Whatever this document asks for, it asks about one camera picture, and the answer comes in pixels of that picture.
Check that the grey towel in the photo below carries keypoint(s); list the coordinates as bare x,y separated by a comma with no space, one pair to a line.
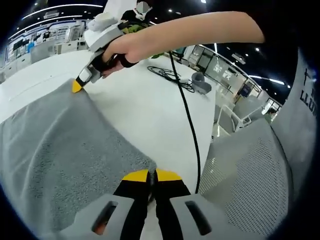
62,150

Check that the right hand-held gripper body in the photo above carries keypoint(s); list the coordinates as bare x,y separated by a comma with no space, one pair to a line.
105,32

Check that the person's white printed shirt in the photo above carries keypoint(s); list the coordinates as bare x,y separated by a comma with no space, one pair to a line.
300,112

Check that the white frame office chair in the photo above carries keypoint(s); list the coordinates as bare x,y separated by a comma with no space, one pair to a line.
240,120

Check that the grey mesh office chair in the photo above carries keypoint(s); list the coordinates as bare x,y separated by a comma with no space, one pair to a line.
250,175

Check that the potted green plant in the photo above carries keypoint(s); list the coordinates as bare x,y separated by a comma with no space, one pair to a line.
132,28

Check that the ceiling air conditioner unit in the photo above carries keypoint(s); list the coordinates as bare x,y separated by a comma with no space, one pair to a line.
51,14

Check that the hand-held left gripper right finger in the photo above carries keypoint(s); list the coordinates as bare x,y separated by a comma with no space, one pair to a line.
170,197

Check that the white office counter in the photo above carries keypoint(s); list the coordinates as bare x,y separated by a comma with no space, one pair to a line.
22,62

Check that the person's right hand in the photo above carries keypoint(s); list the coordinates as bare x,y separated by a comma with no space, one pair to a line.
125,46

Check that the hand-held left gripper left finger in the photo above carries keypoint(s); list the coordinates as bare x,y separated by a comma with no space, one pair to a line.
135,195

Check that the grey tape roll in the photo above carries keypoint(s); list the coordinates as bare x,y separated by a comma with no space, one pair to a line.
201,83

